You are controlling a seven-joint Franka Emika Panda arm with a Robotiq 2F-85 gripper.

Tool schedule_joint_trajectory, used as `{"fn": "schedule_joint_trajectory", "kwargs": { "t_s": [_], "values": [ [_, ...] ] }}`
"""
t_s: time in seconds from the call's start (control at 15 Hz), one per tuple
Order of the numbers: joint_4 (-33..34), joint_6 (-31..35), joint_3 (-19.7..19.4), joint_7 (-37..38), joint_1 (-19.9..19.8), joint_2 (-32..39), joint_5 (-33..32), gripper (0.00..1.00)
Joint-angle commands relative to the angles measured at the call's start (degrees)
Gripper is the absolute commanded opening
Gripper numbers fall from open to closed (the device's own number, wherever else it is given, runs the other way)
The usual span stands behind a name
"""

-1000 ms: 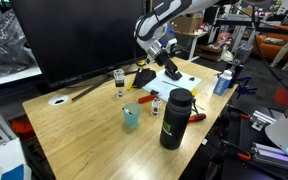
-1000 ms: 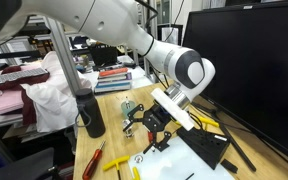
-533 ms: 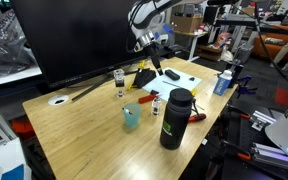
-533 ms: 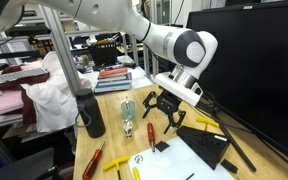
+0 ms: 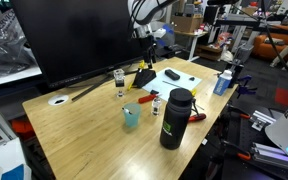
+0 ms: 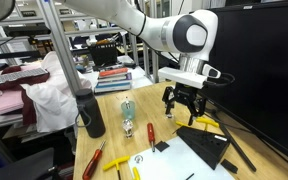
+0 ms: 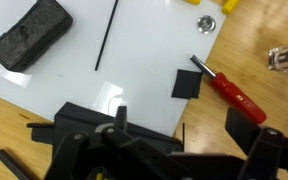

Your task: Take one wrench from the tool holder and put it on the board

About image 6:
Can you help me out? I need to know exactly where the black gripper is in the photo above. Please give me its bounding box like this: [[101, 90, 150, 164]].
[[161, 82, 207, 127]]

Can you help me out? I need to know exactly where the black wedge tool holder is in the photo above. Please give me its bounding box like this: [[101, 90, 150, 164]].
[[176, 124, 232, 171]]

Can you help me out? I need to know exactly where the white board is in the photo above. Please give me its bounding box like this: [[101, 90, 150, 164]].
[[127, 132, 236, 180]]

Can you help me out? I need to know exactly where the small red screwdriver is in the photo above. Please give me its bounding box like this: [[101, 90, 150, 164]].
[[146, 122, 157, 153]]

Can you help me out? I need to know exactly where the small black foam pad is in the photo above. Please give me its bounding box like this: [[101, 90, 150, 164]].
[[220, 158, 239, 175], [154, 140, 171, 153]]

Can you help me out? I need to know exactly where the small clear glass bottle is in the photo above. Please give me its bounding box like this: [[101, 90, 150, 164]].
[[121, 118, 135, 139]]

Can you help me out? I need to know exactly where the black monitor stand foot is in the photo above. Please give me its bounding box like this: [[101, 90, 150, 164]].
[[210, 111, 258, 173]]

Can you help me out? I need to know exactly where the silver round washer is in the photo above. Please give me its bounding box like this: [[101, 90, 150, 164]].
[[133, 154, 144, 164]]

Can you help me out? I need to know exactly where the grey purple book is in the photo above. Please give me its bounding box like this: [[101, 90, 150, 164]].
[[97, 72, 134, 84]]

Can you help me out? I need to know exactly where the white blue book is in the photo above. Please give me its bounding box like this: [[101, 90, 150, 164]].
[[93, 80, 133, 95]]

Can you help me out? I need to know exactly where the orange red book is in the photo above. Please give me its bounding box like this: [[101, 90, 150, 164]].
[[98, 67, 130, 78]]

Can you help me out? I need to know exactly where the black monitor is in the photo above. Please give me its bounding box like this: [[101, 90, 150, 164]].
[[187, 0, 288, 168]]

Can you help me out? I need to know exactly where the black water bottle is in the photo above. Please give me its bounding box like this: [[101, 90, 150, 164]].
[[74, 87, 107, 139]]

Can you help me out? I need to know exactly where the black mesh basket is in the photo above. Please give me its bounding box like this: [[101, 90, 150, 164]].
[[88, 41, 119, 67]]

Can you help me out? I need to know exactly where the large red black screwdriver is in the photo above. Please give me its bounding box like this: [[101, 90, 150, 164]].
[[81, 139, 107, 180]]

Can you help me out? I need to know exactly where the white cloth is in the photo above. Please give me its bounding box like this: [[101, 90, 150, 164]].
[[20, 50, 94, 134]]

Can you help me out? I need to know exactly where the maroon cloth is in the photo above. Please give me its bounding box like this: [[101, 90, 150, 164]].
[[0, 64, 51, 127]]

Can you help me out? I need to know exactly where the grey keyboard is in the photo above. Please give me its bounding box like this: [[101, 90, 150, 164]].
[[0, 67, 49, 85]]

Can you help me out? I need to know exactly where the black chair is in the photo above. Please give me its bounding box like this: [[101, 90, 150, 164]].
[[0, 128, 57, 180]]

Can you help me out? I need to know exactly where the pink paper stack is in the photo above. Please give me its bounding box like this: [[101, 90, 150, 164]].
[[0, 88, 26, 120]]

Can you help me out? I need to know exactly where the aluminium frame post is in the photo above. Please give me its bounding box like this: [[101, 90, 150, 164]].
[[35, 0, 84, 98], [143, 0, 161, 84]]

